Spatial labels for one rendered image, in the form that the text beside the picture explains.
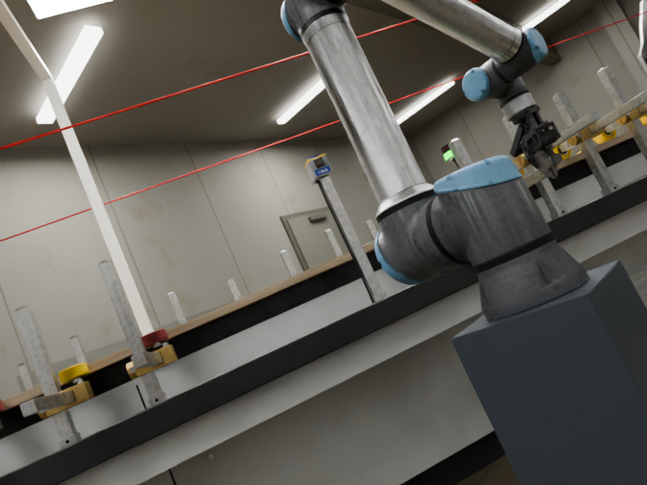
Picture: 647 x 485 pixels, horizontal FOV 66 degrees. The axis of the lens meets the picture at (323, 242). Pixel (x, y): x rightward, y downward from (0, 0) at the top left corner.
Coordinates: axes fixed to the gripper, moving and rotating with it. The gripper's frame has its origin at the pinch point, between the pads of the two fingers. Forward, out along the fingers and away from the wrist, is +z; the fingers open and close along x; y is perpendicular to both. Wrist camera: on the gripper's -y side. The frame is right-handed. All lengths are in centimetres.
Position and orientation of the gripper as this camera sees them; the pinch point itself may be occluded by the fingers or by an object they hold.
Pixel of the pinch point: (551, 175)
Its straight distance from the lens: 164.6
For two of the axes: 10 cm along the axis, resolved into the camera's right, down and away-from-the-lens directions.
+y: 1.6, -2.4, -9.6
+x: 9.0, -3.7, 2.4
